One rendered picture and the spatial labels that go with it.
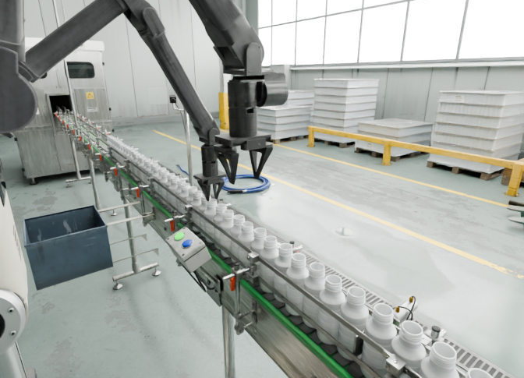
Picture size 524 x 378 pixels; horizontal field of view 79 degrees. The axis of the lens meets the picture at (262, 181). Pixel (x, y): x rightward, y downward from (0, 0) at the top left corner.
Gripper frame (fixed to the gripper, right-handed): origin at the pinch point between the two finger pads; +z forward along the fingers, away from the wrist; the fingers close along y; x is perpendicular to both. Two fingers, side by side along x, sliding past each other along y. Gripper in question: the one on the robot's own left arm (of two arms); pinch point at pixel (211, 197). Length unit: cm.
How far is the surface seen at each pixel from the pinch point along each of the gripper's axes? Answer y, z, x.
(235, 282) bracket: 11.1, 12.4, 33.4
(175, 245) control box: 19.7, 7.5, 12.4
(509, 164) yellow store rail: -481, 78, -42
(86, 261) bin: 40, 38, -50
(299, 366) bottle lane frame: 6, 28, 55
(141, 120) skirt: -269, 108, -1029
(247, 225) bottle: -0.6, 2.5, 22.6
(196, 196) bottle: 1.4, 2.4, -10.1
